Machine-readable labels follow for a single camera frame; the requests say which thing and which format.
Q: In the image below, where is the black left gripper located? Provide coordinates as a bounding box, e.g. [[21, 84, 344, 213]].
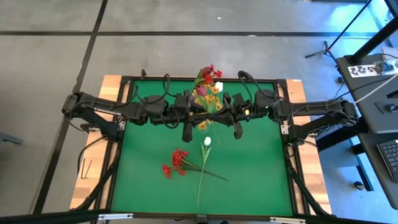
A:
[[169, 90, 214, 143]]

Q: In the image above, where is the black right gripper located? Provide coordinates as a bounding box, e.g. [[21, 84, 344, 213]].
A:
[[214, 92, 261, 140]]

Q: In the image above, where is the red flower bunch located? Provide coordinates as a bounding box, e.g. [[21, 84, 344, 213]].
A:
[[203, 63, 224, 85], [161, 148, 229, 182]]

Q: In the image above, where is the clear glass vase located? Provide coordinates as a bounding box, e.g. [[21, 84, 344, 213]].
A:
[[197, 119, 210, 135]]

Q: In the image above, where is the green table mat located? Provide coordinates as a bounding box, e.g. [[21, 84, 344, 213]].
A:
[[110, 79, 294, 217]]

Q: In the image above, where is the black table clamp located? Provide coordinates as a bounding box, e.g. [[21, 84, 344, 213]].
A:
[[80, 122, 105, 134]]

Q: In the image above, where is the thin black tripod stand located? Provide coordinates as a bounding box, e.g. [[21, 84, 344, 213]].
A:
[[304, 0, 373, 65]]

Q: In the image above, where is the white paper with black marks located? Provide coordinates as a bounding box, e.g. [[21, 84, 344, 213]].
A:
[[347, 62, 388, 78]]

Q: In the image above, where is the blue desk beam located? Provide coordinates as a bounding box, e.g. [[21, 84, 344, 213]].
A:
[[348, 138, 376, 192]]

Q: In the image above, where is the dark grey desk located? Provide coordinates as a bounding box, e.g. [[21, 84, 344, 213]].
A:
[[360, 132, 398, 210]]

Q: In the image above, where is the thick black pole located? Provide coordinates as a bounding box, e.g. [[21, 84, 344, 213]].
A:
[[346, 15, 398, 65]]

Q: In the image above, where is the black keyboard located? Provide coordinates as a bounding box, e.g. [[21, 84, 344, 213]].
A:
[[376, 138, 398, 185]]

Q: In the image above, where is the grey floor object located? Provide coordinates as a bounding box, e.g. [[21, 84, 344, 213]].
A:
[[0, 131, 24, 146]]

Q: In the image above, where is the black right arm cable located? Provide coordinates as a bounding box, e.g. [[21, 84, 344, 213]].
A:
[[238, 70, 265, 103]]

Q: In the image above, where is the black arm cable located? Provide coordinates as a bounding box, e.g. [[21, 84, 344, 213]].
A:
[[238, 70, 265, 103], [133, 73, 172, 103]]

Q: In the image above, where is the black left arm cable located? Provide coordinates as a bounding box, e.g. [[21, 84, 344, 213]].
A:
[[133, 73, 172, 103]]

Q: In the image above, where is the black table frame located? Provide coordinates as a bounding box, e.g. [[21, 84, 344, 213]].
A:
[[93, 74, 312, 223]]

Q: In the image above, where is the black frame brace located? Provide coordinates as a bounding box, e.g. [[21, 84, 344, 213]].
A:
[[73, 155, 121, 212], [287, 161, 330, 217]]

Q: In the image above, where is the black floor cable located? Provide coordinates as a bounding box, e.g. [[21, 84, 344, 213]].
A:
[[334, 76, 355, 102]]

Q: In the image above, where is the silver frame bracket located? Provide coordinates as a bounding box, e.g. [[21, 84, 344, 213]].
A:
[[98, 213, 134, 221], [269, 217, 307, 224]]

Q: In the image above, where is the white cable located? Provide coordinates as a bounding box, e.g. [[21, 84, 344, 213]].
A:
[[354, 72, 398, 105]]

